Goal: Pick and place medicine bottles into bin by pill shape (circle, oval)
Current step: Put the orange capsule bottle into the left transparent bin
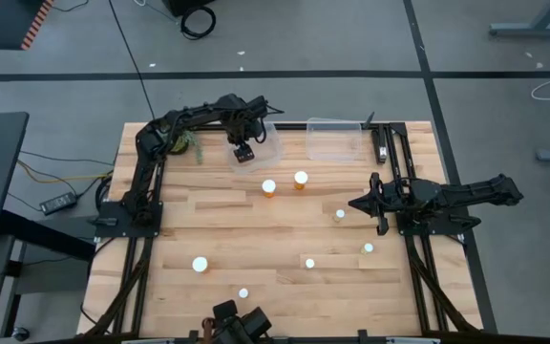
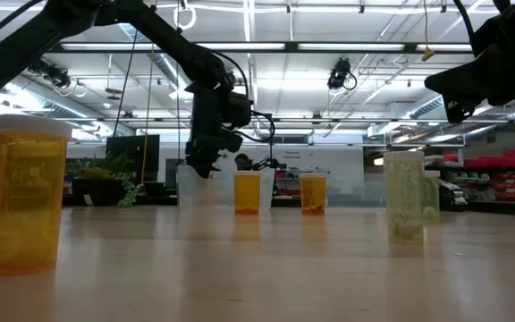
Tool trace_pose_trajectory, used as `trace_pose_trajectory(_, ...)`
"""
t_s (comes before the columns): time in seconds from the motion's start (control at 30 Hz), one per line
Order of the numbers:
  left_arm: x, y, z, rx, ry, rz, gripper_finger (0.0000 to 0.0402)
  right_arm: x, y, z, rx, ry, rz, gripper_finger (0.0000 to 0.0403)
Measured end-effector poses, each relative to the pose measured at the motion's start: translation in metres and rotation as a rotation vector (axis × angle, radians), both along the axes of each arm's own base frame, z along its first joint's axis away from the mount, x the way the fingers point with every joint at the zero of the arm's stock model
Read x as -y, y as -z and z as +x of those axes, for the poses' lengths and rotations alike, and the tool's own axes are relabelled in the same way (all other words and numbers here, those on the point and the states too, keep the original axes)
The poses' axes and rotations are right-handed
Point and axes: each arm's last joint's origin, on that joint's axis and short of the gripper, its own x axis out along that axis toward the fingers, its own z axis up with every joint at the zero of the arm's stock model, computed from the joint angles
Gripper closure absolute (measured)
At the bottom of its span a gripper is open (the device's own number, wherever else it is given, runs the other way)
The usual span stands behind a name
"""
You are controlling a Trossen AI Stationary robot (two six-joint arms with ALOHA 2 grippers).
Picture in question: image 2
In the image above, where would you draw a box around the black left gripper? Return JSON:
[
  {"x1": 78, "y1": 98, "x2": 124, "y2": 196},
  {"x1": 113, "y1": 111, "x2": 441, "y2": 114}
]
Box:
[{"x1": 184, "y1": 82, "x2": 245, "y2": 180}]

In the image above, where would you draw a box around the small orange pill bottle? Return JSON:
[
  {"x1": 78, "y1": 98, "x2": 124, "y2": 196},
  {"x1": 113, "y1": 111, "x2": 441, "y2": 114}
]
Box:
[
  {"x1": 299, "y1": 172, "x2": 328, "y2": 216},
  {"x1": 233, "y1": 170, "x2": 263, "y2": 216}
]

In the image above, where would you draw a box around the orange pill bottle white cap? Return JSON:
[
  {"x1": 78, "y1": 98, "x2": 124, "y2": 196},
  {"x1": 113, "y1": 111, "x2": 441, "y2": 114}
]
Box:
[{"x1": 0, "y1": 114, "x2": 73, "y2": 275}]

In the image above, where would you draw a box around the clear plastic bin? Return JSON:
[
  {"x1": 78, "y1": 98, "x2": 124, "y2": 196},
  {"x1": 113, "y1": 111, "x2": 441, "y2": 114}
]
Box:
[
  {"x1": 176, "y1": 164, "x2": 277, "y2": 211},
  {"x1": 313, "y1": 169, "x2": 386, "y2": 208}
]

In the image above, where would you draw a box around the person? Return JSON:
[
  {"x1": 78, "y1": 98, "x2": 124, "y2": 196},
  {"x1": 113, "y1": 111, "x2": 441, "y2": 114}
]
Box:
[{"x1": 234, "y1": 153, "x2": 254, "y2": 173}]

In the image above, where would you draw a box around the black monitor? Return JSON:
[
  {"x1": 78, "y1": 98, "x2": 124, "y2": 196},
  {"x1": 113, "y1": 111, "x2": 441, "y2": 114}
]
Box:
[{"x1": 106, "y1": 134, "x2": 161, "y2": 182}]

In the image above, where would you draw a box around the shelf with red items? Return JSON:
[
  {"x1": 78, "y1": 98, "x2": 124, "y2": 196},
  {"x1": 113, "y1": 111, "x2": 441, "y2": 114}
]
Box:
[{"x1": 274, "y1": 168, "x2": 303, "y2": 199}]

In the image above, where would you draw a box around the green potted plant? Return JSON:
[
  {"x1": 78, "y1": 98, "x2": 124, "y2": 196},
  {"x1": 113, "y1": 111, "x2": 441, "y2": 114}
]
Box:
[{"x1": 66, "y1": 151, "x2": 140, "y2": 208}]

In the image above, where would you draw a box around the shelf with red bins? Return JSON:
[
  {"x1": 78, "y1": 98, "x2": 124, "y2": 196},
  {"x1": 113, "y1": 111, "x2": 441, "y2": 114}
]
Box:
[{"x1": 425, "y1": 149, "x2": 515, "y2": 214}]

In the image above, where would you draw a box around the black grey machine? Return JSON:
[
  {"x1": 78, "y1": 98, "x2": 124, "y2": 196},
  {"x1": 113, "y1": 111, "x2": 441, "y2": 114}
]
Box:
[{"x1": 437, "y1": 178, "x2": 469, "y2": 212}]

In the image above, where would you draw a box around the black planter box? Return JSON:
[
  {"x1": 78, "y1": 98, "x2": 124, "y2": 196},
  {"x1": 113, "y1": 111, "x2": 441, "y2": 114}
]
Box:
[{"x1": 72, "y1": 177, "x2": 125, "y2": 208}]

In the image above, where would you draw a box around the black ceiling track device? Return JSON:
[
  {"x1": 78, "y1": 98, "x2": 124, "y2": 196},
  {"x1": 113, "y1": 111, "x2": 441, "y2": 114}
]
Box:
[{"x1": 27, "y1": 57, "x2": 72, "y2": 89}]

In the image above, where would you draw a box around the yellow cord with hook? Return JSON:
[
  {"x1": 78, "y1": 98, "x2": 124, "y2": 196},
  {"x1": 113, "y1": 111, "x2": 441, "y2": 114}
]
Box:
[{"x1": 420, "y1": 0, "x2": 436, "y2": 63}]

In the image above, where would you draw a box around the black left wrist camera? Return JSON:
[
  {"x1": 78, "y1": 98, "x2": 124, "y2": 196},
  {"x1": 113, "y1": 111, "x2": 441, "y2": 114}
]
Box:
[{"x1": 225, "y1": 91, "x2": 254, "y2": 129}]

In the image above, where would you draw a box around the black left camera cable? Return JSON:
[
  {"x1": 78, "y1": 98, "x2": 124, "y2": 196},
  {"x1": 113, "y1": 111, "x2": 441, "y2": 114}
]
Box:
[{"x1": 210, "y1": 48, "x2": 277, "y2": 145}]

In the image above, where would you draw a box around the black camera cable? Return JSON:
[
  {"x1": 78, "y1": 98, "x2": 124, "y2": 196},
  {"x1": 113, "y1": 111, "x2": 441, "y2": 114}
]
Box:
[
  {"x1": 210, "y1": 48, "x2": 277, "y2": 145},
  {"x1": 452, "y1": 0, "x2": 478, "y2": 47}
]

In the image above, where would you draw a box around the black right camera cable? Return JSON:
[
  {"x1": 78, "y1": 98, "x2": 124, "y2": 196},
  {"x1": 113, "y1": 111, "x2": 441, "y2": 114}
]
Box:
[{"x1": 452, "y1": 0, "x2": 478, "y2": 47}]

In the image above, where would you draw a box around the black hanging cord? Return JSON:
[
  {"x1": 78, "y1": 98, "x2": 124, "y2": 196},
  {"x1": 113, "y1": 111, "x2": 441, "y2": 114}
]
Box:
[{"x1": 112, "y1": 29, "x2": 140, "y2": 138}]

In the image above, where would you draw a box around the black overhead frame bar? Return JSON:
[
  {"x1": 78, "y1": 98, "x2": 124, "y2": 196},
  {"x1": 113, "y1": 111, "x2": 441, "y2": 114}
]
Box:
[{"x1": 0, "y1": 41, "x2": 474, "y2": 55}]

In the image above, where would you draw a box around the black ceiling camera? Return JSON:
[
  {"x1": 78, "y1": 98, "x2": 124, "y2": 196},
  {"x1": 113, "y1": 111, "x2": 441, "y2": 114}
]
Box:
[{"x1": 326, "y1": 56, "x2": 359, "y2": 91}]

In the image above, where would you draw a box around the white cable loop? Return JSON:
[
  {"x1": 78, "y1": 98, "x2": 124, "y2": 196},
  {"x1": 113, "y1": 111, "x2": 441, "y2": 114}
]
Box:
[{"x1": 173, "y1": 0, "x2": 198, "y2": 32}]

